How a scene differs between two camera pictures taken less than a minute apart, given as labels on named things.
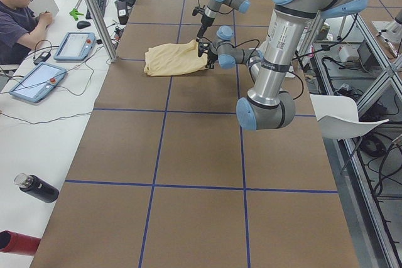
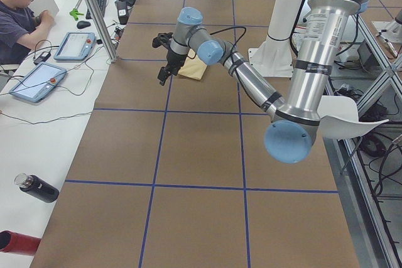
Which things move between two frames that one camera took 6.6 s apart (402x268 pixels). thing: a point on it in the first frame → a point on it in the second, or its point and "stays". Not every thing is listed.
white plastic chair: [338, 117] stays
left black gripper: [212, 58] → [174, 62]
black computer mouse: [81, 24] stays
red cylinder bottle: [18, 243] stays
